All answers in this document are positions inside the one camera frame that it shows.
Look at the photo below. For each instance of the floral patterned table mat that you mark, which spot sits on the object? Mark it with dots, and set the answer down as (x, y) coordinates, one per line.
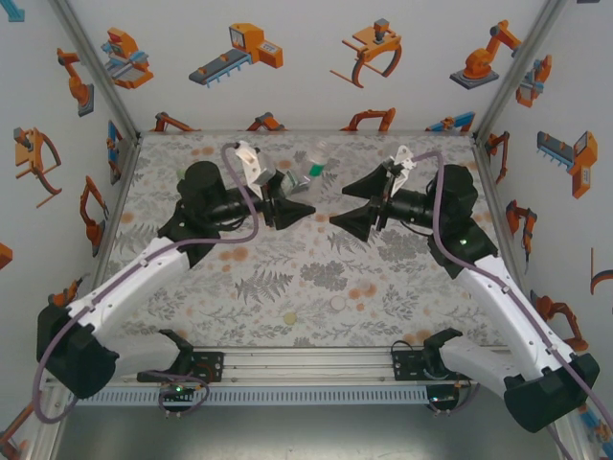
(268, 268)

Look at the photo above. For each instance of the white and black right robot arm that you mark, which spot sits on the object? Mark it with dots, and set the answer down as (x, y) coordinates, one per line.
(507, 306)

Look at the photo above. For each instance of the pale yellow bottle cap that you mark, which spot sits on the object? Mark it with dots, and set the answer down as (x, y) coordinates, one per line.
(290, 318)

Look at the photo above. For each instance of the aluminium frame side rail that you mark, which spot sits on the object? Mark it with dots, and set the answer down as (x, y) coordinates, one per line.
(500, 215)
(120, 191)

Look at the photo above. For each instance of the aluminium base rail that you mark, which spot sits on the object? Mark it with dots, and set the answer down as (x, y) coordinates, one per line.
(306, 364)

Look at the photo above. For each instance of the translucent bottle cap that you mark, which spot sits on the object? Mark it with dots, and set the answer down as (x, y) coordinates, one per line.
(369, 288)

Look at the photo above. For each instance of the white bottle cap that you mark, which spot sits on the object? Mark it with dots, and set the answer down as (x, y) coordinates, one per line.
(338, 303)

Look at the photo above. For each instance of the small circuit board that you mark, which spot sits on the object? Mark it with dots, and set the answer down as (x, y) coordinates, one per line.
(176, 390)
(440, 398)

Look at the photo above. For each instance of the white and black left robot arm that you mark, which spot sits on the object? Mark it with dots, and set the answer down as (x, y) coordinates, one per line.
(124, 282)

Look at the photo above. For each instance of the aluminium frame post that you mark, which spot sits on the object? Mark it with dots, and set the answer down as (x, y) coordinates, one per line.
(96, 67)
(519, 67)

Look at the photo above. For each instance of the yellow label tea bottle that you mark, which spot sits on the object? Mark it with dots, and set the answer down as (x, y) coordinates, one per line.
(294, 183)

